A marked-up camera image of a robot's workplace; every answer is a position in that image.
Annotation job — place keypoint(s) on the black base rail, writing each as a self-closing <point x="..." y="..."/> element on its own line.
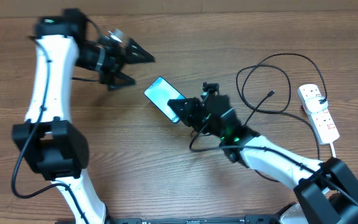
<point x="247" y="219"/>

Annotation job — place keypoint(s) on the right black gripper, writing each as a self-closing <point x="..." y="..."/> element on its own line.
<point x="191" y="104"/>

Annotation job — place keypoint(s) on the white power strip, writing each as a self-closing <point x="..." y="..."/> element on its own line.
<point x="321" y="122"/>

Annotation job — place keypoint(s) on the white charger plug adapter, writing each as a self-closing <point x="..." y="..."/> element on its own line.
<point x="315" y="104"/>

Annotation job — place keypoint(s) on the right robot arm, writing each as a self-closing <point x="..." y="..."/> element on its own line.
<point x="327" y="192"/>

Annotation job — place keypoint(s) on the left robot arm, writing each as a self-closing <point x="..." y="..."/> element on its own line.
<point x="47" y="139"/>

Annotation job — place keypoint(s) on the Samsung Galaxy smartphone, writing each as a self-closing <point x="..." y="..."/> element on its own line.
<point x="159" y="93"/>

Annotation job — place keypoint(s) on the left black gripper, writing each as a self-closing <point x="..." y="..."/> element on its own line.
<point x="119" y="60"/>

